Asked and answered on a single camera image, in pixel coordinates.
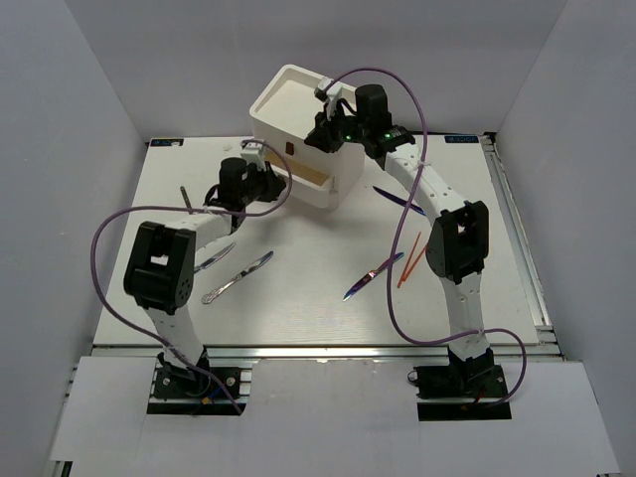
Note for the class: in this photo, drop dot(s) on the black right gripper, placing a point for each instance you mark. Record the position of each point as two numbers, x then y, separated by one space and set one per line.
321 136

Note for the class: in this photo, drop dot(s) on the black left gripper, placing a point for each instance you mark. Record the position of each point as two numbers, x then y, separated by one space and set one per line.
271 182

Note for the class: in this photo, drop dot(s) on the rainbow iridescent knife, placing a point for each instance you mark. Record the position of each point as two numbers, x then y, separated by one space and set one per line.
370 276

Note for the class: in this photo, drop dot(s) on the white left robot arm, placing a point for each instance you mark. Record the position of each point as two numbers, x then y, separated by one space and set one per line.
159 275

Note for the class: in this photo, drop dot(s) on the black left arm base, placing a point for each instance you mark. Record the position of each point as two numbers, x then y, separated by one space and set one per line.
176 391

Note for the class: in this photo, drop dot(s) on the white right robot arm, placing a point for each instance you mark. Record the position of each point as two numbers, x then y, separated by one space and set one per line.
458 243

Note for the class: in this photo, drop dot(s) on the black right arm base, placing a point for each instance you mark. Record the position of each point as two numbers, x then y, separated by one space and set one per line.
443 396

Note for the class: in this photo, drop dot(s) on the small silver knife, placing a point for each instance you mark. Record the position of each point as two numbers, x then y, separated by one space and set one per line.
186 200

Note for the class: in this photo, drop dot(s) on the dark blue knife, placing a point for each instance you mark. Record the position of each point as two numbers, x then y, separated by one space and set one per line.
398 200

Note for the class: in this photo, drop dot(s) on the left black XDOF label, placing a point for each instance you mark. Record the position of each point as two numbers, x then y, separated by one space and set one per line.
166 142

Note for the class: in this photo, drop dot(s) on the black xdof label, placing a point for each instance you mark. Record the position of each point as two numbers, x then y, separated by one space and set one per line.
461 139
166 142

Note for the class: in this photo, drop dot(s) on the ornate silver knife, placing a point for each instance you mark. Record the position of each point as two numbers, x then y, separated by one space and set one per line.
250 269

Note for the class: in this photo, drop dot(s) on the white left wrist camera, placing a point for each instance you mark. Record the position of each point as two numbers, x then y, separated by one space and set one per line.
253 153

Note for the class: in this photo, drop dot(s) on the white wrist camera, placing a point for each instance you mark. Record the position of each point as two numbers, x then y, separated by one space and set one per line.
328 91
253 153

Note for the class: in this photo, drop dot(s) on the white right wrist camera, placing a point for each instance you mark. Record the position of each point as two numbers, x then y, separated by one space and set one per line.
328 91

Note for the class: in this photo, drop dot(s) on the green handled knife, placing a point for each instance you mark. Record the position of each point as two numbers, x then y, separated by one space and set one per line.
214 258

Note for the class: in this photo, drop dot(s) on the aluminium table frame rail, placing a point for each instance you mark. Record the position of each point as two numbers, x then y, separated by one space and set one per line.
547 349

